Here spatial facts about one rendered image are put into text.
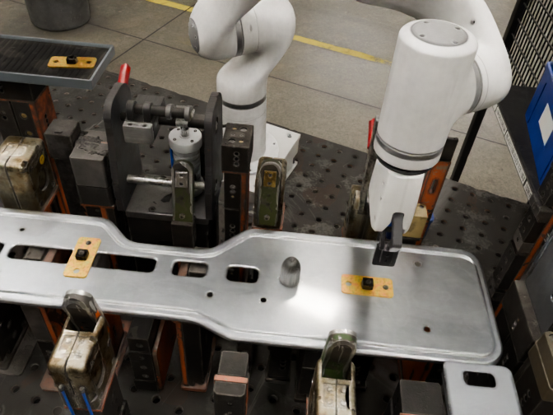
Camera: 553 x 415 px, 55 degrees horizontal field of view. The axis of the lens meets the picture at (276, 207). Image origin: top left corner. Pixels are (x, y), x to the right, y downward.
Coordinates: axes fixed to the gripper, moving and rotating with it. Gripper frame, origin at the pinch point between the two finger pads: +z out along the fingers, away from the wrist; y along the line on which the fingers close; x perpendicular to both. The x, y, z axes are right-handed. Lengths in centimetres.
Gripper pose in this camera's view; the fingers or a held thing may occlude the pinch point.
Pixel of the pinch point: (382, 235)
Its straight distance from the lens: 79.8
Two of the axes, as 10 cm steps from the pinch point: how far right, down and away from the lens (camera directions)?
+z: -0.6, 7.2, 6.9
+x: 10.0, 1.0, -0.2
